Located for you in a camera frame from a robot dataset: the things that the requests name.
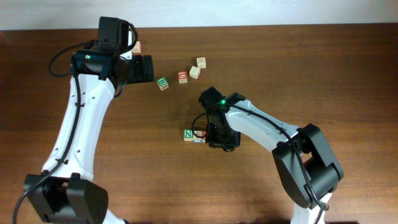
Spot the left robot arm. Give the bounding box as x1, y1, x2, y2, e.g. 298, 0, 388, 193
22, 17, 154, 223

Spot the plain block far top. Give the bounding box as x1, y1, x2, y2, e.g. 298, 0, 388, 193
197, 57, 206, 69

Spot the plain tilted wooden block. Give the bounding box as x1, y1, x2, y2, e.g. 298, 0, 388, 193
189, 66, 200, 79

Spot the far left plain wooden block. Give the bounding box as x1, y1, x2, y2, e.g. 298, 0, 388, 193
132, 41, 142, 54

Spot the green B letter block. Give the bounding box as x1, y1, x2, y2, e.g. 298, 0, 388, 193
157, 77, 169, 91

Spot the red U letter block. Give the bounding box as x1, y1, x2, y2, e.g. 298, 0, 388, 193
177, 71, 188, 84

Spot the picture block blue side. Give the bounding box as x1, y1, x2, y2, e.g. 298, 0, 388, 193
193, 131, 206, 143

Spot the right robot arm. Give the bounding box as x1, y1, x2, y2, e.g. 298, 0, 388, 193
198, 87, 344, 223

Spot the green N letter block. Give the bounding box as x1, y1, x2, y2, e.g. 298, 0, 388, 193
183, 129, 193, 141

